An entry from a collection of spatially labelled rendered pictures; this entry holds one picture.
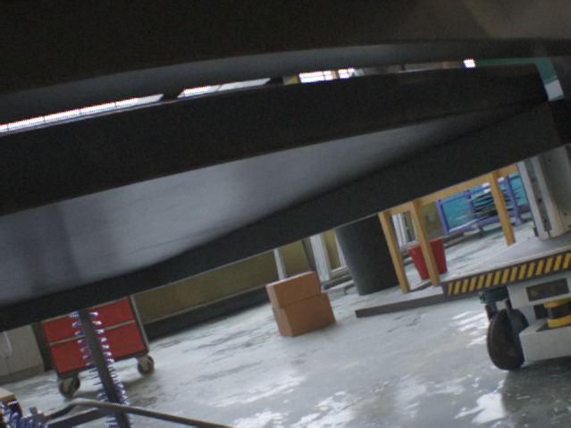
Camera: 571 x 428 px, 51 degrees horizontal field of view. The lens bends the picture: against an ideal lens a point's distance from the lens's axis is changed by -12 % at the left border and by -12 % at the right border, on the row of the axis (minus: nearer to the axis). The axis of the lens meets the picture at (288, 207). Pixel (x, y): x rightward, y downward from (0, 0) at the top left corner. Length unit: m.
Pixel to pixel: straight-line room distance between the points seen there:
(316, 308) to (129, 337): 1.27
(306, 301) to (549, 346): 2.87
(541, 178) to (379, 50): 1.65
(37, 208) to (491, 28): 0.21
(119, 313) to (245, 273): 5.35
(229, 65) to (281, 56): 0.02
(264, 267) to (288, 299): 5.50
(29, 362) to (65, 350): 3.51
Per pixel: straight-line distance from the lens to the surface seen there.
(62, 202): 0.25
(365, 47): 0.25
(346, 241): 5.52
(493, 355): 1.80
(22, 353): 7.98
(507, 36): 0.32
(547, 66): 1.80
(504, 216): 3.74
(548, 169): 1.93
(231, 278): 9.52
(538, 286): 1.62
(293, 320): 4.31
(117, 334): 4.45
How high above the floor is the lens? 0.52
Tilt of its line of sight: 4 degrees up
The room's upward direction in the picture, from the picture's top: 18 degrees counter-clockwise
